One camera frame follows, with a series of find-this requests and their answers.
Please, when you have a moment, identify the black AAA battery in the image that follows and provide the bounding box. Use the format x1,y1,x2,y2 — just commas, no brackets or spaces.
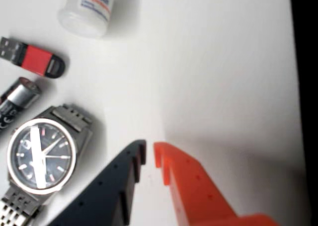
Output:
0,76,42,135

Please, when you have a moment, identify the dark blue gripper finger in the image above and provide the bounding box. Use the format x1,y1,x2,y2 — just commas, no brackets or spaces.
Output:
47,139,147,226

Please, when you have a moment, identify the steel wristwatch with dark dial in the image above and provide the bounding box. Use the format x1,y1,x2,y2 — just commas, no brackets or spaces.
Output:
0,104,95,226

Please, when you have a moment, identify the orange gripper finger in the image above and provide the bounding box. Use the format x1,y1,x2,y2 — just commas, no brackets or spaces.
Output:
153,141,281,226

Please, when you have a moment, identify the red and black usb stick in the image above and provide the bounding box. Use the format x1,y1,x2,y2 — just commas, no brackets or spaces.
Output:
0,36,67,79

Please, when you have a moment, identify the small white plastic bottle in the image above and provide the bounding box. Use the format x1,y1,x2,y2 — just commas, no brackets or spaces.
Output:
58,0,117,39

